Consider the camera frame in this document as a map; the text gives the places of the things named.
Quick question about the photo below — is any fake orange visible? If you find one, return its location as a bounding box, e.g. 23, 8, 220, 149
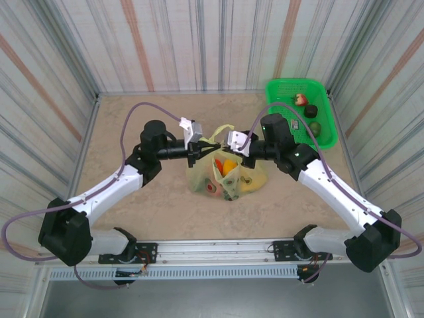
222, 160, 239, 176

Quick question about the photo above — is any green plastic basket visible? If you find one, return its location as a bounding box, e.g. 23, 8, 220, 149
266, 78, 339, 150

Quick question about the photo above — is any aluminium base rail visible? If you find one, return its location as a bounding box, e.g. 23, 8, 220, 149
71, 237, 397, 266

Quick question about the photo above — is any yellow printed plastic bag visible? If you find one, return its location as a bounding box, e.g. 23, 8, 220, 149
185, 124, 268, 202

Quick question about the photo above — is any yellow fake lemon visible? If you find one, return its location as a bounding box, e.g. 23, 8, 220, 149
240, 172, 268, 195

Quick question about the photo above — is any grey slotted cable duct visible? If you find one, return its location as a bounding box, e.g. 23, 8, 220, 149
48, 266, 301, 281

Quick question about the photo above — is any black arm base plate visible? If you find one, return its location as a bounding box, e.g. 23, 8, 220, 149
99, 242, 158, 265
272, 238, 332, 262

